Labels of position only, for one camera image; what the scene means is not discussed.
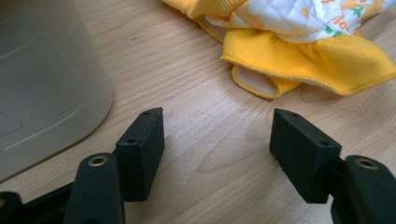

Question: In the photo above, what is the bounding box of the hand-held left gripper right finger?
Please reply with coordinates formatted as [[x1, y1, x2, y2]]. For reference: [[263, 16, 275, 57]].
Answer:
[[269, 107, 396, 224]]

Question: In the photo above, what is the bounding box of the yellow and white baby garment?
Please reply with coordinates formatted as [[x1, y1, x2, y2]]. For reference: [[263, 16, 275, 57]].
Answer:
[[162, 0, 396, 101]]

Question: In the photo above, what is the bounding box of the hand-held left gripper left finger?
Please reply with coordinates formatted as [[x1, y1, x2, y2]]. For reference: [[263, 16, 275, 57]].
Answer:
[[64, 106, 165, 224]]

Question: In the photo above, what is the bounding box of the beige plastic bin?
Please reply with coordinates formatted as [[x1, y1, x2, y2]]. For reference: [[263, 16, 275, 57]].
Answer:
[[0, 0, 114, 182]]

